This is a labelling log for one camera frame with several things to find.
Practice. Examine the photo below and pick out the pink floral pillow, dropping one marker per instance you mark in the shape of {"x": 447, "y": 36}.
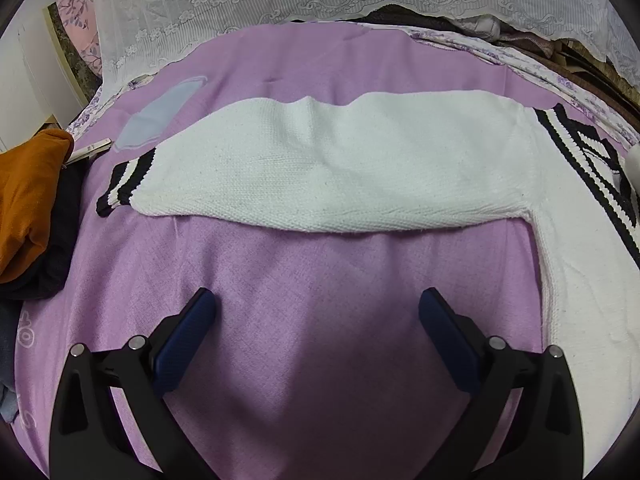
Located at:
{"x": 79, "y": 20}

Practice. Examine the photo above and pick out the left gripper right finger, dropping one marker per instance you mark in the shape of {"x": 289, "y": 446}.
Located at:
{"x": 523, "y": 418}

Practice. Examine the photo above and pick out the orange folded garment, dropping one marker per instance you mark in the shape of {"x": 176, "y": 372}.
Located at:
{"x": 29, "y": 179}

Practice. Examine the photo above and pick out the blue grey folded garment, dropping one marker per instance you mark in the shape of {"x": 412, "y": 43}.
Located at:
{"x": 10, "y": 313}

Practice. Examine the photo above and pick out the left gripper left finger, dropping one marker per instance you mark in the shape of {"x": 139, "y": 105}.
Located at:
{"x": 87, "y": 439}

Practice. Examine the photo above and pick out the white black-striped knit sweater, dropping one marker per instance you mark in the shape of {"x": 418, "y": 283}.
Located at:
{"x": 431, "y": 160}

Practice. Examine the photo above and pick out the black dark garment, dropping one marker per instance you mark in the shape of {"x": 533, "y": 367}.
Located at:
{"x": 47, "y": 275}

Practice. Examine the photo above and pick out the light blue fabric patch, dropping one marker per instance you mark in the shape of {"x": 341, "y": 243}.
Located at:
{"x": 147, "y": 125}

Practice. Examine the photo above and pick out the purple bed sheet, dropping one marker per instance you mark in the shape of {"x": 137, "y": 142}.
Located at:
{"x": 318, "y": 367}

